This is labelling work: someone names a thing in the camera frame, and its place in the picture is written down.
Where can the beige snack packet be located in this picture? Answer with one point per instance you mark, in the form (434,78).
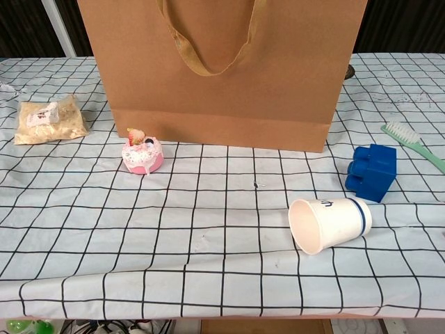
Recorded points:
(45,130)

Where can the brown paper bag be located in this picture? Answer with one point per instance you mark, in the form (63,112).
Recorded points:
(222,104)

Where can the checkered tablecloth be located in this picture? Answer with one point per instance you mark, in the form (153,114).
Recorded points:
(208,226)

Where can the white paper cup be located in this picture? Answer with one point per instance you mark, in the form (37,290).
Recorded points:
(333,222)

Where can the blue building block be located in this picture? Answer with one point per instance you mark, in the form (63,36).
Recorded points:
(373,174)

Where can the brown board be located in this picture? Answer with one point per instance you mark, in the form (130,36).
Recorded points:
(264,327)

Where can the green brush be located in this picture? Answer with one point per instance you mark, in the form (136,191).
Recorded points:
(403,134)

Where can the green plastic object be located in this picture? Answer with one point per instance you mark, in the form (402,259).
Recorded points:
(28,327)

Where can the white partition post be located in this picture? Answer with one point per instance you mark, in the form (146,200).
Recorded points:
(60,28)

